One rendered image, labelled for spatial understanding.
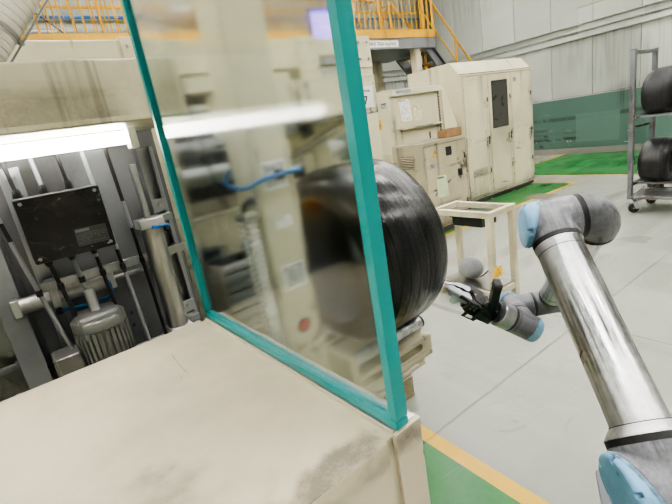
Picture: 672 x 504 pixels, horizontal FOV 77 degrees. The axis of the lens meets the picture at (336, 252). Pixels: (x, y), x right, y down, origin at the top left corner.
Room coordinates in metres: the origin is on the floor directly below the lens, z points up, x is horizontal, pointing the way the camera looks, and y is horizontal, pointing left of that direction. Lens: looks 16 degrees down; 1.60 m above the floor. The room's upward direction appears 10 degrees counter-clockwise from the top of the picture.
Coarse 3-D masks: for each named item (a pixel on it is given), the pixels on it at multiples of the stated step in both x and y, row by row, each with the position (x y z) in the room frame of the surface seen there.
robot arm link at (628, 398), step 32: (544, 224) 1.00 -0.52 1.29; (576, 224) 0.99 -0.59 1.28; (544, 256) 0.97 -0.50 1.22; (576, 256) 0.91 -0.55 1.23; (576, 288) 0.87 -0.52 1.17; (576, 320) 0.83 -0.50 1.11; (608, 320) 0.80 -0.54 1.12; (608, 352) 0.75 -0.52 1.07; (608, 384) 0.72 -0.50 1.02; (640, 384) 0.70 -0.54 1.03; (608, 416) 0.70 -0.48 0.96; (640, 416) 0.66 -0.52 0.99; (608, 448) 0.67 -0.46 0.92; (640, 448) 0.62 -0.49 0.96; (608, 480) 0.65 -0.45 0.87; (640, 480) 0.58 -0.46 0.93
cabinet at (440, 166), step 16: (416, 144) 5.61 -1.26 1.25; (432, 144) 5.62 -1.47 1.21; (448, 144) 5.78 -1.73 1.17; (464, 144) 5.97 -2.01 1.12; (400, 160) 5.83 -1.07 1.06; (416, 160) 5.59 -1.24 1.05; (432, 160) 5.59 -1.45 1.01; (448, 160) 5.76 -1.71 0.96; (464, 160) 5.95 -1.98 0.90; (416, 176) 5.61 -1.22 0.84; (432, 176) 5.57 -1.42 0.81; (448, 176) 5.75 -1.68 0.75; (464, 176) 5.94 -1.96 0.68; (432, 192) 5.56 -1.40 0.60; (448, 192) 5.72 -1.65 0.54; (464, 192) 5.92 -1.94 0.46; (464, 208) 5.90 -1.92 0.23; (448, 224) 5.71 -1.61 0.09
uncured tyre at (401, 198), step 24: (384, 168) 1.34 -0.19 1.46; (384, 192) 1.22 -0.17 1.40; (408, 192) 1.26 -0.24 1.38; (384, 216) 1.16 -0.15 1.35; (408, 216) 1.20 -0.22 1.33; (432, 216) 1.24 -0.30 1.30; (384, 240) 1.13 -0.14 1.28; (408, 240) 1.16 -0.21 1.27; (432, 240) 1.21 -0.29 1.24; (408, 264) 1.14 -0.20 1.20; (432, 264) 1.20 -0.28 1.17; (408, 288) 1.14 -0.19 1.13; (432, 288) 1.22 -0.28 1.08; (408, 312) 1.19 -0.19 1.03
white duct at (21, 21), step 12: (0, 0) 1.11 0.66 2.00; (12, 0) 1.13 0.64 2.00; (24, 0) 1.15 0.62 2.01; (36, 0) 1.19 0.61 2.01; (0, 12) 1.11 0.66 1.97; (12, 12) 1.13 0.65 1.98; (24, 12) 1.16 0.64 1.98; (0, 24) 1.11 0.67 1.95; (12, 24) 1.13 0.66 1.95; (24, 24) 1.17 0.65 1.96; (0, 36) 1.11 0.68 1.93; (12, 36) 1.14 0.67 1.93; (0, 48) 1.11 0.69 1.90; (12, 48) 1.15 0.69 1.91; (0, 60) 1.12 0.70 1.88
